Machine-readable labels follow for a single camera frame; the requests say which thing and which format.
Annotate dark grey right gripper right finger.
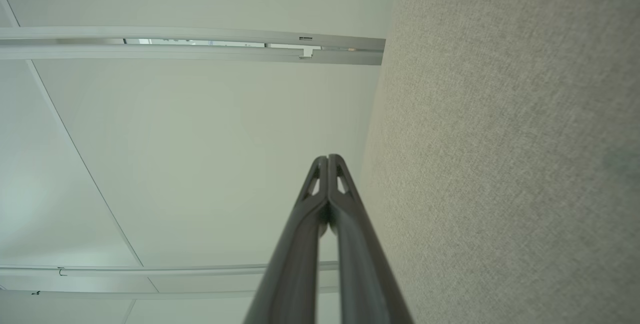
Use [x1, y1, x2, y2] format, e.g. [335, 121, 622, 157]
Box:
[327, 154, 415, 324]

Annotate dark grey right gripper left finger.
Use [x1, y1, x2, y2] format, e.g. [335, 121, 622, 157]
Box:
[243, 155, 329, 324]

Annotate grey partition rail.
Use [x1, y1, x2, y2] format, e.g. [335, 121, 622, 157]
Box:
[0, 261, 341, 300]

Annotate grey partition post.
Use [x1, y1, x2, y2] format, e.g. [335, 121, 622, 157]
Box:
[0, 26, 386, 66]

